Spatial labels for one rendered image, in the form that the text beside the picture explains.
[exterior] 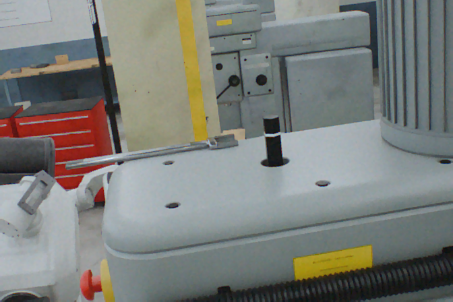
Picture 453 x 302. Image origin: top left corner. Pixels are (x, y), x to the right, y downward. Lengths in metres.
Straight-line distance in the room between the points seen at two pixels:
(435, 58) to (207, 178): 0.30
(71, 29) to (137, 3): 7.43
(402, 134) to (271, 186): 0.18
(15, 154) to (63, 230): 0.23
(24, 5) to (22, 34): 0.48
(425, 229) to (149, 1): 1.88
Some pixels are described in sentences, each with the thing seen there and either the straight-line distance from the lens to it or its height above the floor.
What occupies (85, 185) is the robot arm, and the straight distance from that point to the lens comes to 1.59.
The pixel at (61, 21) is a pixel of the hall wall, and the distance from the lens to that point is 9.80.
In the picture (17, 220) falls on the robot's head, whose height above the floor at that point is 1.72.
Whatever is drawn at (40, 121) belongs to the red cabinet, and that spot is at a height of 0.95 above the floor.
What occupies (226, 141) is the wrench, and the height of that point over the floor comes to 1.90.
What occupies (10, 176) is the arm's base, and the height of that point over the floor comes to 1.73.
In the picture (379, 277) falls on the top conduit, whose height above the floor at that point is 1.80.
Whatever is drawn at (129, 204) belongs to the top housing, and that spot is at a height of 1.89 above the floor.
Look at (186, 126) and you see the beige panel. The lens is 2.47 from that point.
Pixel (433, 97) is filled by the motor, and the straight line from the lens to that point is 0.69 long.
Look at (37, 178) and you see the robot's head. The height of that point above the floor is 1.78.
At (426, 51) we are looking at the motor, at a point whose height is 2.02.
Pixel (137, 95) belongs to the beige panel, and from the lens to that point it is 2.44.
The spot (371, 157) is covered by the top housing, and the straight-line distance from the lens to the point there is 0.71.
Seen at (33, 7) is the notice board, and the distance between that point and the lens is 9.86.
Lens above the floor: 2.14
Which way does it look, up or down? 17 degrees down
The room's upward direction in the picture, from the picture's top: 7 degrees counter-clockwise
